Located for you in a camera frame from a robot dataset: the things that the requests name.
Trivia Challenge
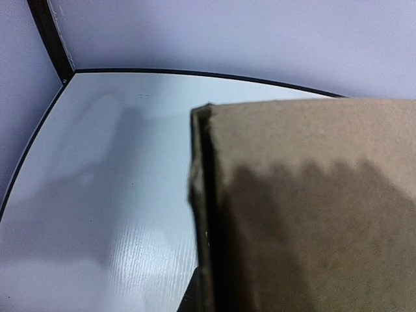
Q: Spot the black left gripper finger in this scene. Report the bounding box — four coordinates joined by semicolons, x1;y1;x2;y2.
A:
177;267;199;312

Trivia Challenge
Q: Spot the black enclosure frame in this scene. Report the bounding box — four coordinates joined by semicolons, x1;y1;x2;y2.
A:
1;1;344;215

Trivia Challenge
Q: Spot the brown cardboard paper box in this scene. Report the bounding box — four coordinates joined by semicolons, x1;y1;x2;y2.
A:
189;98;415;311

